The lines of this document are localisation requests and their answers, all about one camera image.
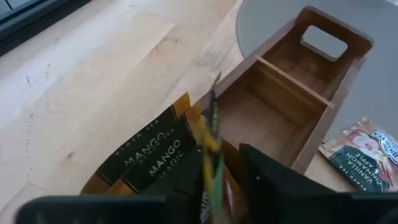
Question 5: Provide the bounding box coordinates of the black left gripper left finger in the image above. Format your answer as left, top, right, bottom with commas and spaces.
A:
141, 146, 205, 224

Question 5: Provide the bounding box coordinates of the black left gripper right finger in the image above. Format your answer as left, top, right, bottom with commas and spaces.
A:
238, 143, 340, 224

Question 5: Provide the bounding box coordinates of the brown wooden tea box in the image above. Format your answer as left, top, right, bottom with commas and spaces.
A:
192, 5, 374, 194

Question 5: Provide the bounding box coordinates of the vanilla cinnamon apple tea packet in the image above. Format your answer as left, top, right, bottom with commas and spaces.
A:
318, 116, 398, 193

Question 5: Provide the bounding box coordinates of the grey round mat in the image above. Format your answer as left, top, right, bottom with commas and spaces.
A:
235, 0, 398, 141

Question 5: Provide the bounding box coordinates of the black table edge rail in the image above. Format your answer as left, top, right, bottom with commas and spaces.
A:
0, 0, 93, 57

